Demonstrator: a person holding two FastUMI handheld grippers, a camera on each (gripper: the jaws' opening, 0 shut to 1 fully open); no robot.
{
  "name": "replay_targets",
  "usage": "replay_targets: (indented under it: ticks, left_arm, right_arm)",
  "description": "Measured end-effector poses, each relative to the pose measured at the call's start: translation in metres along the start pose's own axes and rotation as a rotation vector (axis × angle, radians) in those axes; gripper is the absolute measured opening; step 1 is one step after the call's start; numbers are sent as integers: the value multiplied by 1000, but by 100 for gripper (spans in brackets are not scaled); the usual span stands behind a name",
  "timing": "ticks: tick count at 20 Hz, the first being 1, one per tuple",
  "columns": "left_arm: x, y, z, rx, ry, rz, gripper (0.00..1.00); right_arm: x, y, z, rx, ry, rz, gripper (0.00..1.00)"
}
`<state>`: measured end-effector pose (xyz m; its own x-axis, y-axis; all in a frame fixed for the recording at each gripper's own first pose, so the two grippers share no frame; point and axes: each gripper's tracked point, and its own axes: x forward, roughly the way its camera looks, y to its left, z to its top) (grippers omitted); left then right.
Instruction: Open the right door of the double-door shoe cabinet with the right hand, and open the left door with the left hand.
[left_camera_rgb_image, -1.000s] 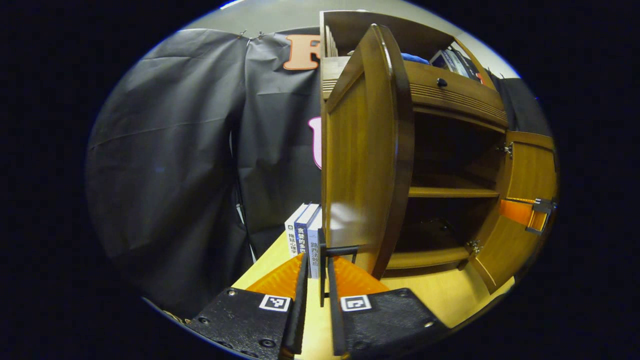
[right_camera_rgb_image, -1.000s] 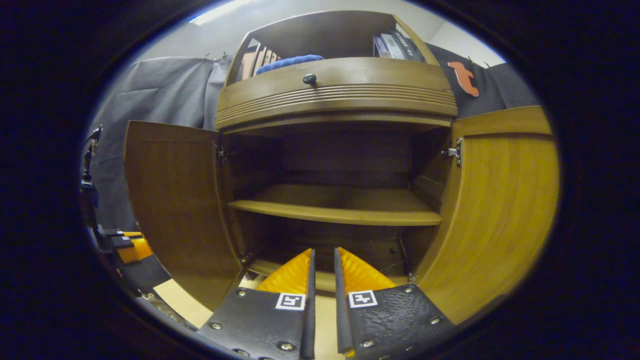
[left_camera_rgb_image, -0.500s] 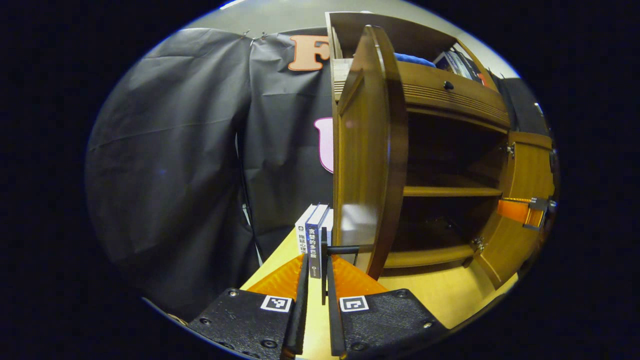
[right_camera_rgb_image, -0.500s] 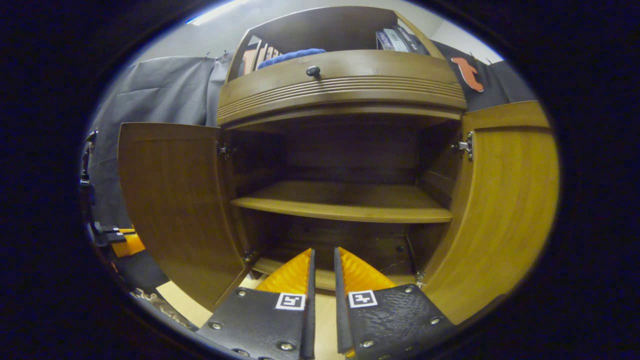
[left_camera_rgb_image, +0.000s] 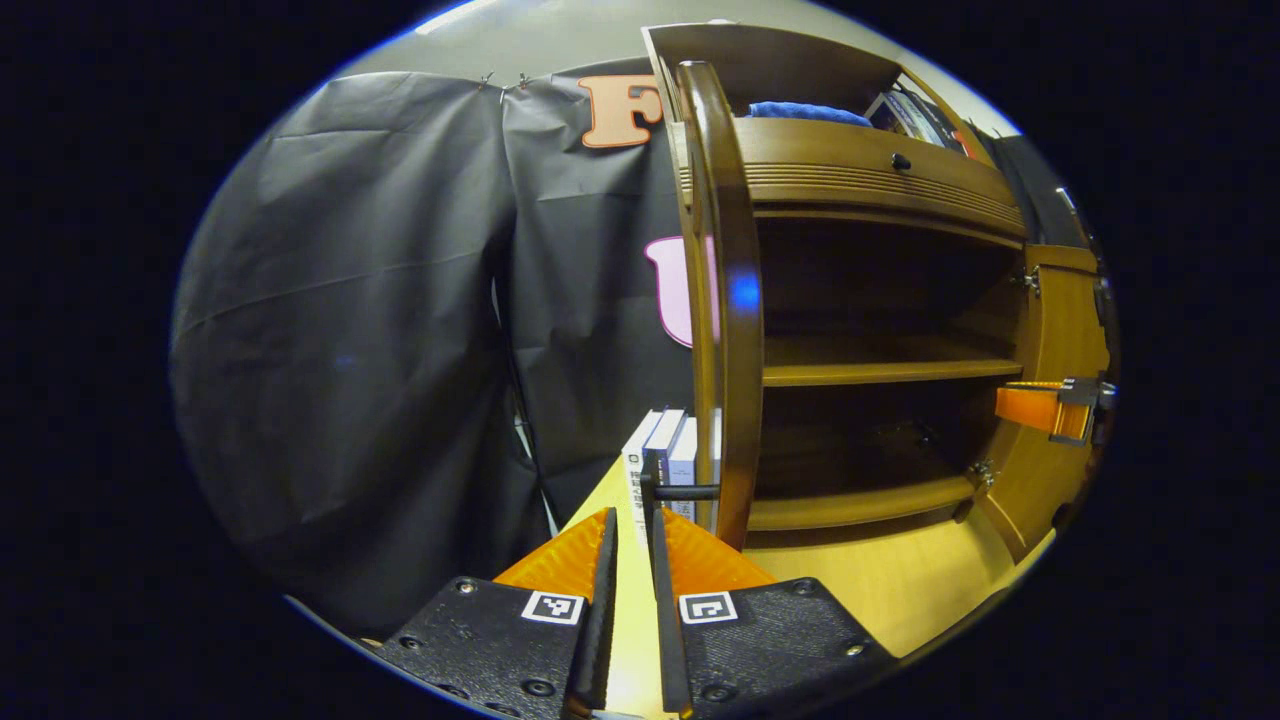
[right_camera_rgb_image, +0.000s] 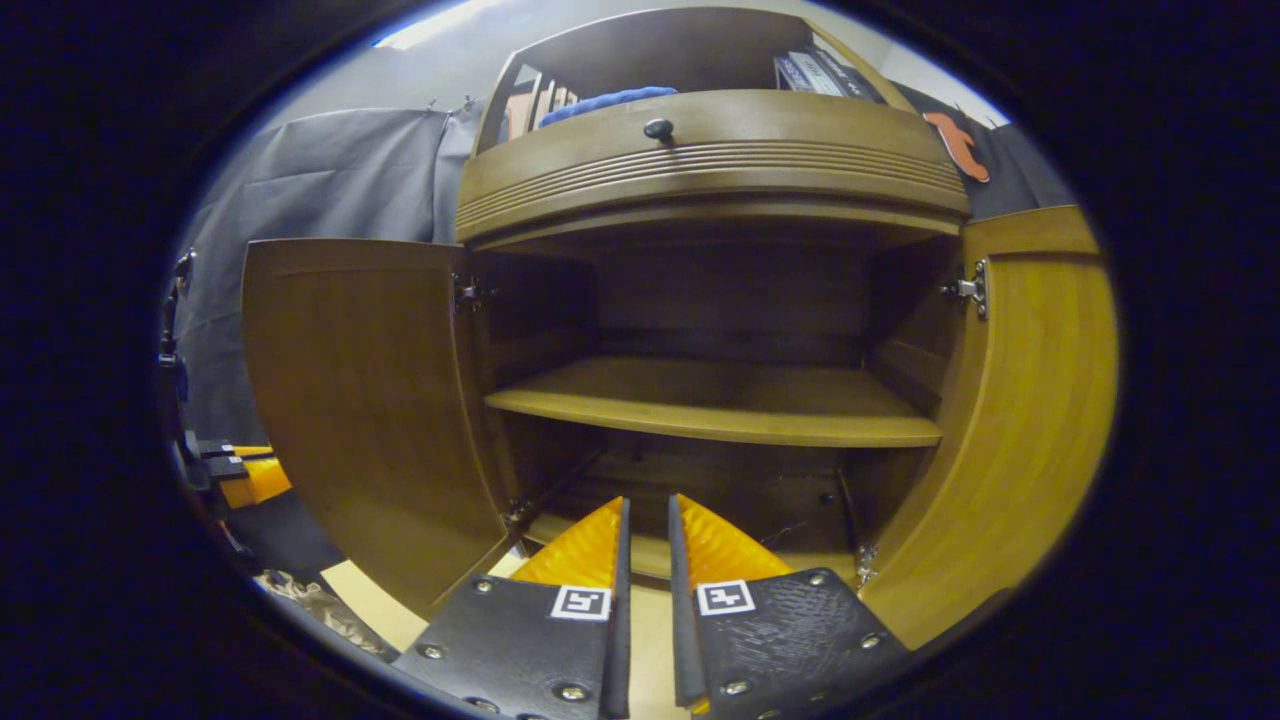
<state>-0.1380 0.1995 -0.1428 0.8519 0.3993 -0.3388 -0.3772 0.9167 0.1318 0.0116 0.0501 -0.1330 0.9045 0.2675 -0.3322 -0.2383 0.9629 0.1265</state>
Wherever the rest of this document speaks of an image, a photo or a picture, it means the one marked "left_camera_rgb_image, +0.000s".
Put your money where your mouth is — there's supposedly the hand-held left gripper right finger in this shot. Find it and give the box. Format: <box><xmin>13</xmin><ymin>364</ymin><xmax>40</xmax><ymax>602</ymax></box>
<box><xmin>650</xmin><ymin>505</ymin><xmax>898</xmax><ymax>719</ymax></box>

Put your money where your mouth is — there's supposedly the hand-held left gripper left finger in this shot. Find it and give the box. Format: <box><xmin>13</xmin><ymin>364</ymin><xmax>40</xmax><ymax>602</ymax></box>
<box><xmin>375</xmin><ymin>507</ymin><xmax>619</xmax><ymax>719</ymax></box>

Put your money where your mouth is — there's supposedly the wooden cabinet door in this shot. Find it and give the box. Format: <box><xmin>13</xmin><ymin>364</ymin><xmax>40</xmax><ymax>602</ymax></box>
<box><xmin>640</xmin><ymin>60</ymin><xmax>767</xmax><ymax>552</ymax></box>
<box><xmin>975</xmin><ymin>245</ymin><xmax>1117</xmax><ymax>563</ymax></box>

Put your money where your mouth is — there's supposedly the wooden double-door shoe cabinet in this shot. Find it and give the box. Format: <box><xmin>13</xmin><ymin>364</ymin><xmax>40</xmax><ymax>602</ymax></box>
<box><xmin>643</xmin><ymin>22</ymin><xmax>1117</xmax><ymax>563</ymax></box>

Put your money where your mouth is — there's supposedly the white standing book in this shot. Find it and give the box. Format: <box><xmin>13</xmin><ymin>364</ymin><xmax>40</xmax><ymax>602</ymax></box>
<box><xmin>622</xmin><ymin>411</ymin><xmax>667</xmax><ymax>547</ymax></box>

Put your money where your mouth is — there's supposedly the pale blue standing book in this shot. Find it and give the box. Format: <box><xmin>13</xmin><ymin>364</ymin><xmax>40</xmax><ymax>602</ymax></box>
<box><xmin>667</xmin><ymin>415</ymin><xmax>702</xmax><ymax>523</ymax></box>

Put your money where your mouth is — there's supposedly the dark blue standing book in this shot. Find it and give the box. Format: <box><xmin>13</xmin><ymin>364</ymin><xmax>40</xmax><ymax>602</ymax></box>
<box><xmin>645</xmin><ymin>408</ymin><xmax>690</xmax><ymax>501</ymax></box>

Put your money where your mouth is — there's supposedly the black backdrop cloth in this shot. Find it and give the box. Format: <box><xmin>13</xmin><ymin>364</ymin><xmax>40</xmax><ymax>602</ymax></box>
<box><xmin>170</xmin><ymin>60</ymin><xmax>721</xmax><ymax>641</ymax></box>
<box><xmin>990</xmin><ymin>135</ymin><xmax>1093</xmax><ymax>251</ymax></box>

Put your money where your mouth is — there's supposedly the black spine book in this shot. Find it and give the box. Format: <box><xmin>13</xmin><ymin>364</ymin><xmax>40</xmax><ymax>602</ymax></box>
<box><xmin>915</xmin><ymin>90</ymin><xmax>978</xmax><ymax>157</ymax></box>

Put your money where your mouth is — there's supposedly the wooden drawer with black knob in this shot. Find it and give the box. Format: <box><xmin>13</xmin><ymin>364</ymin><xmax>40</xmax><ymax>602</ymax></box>
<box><xmin>668</xmin><ymin>117</ymin><xmax>1029</xmax><ymax>251</ymax></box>

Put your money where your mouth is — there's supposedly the white spine book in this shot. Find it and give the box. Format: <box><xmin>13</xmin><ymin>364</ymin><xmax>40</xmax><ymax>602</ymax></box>
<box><xmin>890</xmin><ymin>90</ymin><xmax>946</xmax><ymax>144</ymax></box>

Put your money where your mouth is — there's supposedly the blue cover book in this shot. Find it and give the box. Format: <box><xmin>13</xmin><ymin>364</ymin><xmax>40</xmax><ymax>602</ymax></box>
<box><xmin>865</xmin><ymin>92</ymin><xmax>911</xmax><ymax>134</ymax></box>

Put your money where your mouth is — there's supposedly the blue folded towel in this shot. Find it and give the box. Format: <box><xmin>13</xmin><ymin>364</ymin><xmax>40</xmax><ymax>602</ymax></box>
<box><xmin>745</xmin><ymin>101</ymin><xmax>873</xmax><ymax>128</ymax></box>

